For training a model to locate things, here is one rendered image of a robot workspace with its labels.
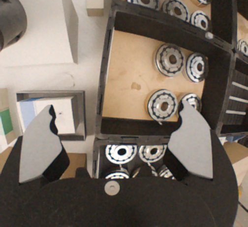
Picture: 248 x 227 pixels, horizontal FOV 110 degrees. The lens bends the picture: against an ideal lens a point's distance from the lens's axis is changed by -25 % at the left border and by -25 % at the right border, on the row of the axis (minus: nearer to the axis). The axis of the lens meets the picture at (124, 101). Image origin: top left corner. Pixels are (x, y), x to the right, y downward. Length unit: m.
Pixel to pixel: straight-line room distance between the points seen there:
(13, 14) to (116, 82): 0.31
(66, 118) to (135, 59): 0.29
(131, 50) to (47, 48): 0.25
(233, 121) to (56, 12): 0.85
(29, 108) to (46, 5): 0.31
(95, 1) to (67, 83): 0.32
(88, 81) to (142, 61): 0.23
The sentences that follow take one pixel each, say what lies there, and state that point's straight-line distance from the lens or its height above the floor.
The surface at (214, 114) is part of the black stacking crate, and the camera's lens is 0.47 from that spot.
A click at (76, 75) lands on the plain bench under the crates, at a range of 0.49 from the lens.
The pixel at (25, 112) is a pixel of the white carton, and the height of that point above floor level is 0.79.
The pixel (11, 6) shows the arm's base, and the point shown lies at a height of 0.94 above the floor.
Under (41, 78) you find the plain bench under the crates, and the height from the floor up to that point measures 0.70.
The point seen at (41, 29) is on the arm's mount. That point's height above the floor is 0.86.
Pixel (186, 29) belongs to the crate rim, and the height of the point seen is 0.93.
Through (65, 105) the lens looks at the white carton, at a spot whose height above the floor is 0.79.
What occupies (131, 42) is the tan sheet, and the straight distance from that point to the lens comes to 0.37.
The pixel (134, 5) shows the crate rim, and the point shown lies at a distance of 0.30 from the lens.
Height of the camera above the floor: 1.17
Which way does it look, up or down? 74 degrees down
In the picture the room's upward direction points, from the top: 136 degrees clockwise
